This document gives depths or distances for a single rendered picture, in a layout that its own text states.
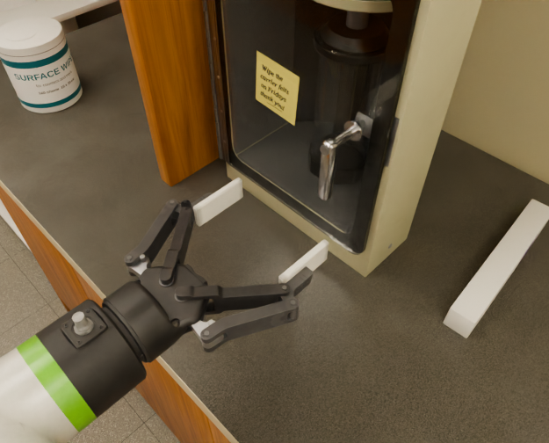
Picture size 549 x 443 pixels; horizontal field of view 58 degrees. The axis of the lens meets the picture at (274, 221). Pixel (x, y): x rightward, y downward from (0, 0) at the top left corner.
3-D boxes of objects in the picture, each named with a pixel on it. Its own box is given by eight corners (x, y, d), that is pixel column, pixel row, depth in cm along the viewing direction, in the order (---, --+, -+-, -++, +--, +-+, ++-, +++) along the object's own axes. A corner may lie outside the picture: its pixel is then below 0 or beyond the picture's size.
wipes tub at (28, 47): (64, 73, 114) (41, 9, 102) (94, 96, 107) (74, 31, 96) (10, 96, 107) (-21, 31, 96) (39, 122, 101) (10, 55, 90)
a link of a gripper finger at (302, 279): (270, 294, 49) (292, 313, 47) (306, 265, 51) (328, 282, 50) (270, 302, 50) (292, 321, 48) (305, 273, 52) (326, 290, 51)
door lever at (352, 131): (354, 185, 64) (338, 175, 65) (364, 126, 56) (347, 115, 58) (327, 206, 61) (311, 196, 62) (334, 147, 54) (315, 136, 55)
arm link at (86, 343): (60, 368, 50) (109, 435, 46) (14, 307, 41) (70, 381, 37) (111, 330, 53) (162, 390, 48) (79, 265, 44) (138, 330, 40)
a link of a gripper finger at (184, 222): (177, 302, 51) (164, 301, 51) (196, 222, 59) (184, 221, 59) (172, 280, 48) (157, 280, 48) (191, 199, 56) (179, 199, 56)
